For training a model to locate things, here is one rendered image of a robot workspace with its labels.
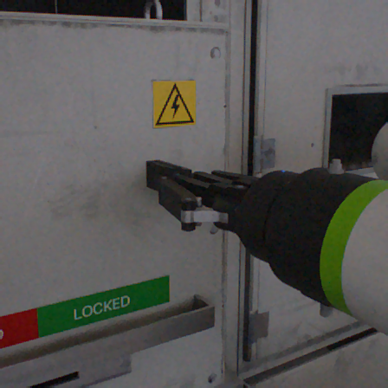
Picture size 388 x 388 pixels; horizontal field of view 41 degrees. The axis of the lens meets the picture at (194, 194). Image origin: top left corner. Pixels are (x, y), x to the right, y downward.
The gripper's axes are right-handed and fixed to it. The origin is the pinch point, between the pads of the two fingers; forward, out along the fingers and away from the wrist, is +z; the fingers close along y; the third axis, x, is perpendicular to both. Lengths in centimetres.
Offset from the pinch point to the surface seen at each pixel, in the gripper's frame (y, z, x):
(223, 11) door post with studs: 20.1, 17.5, 19.3
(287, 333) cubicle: 34, 15, -36
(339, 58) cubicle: 42.8, 15.4, 12.8
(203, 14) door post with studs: 16.4, 17.5, 18.8
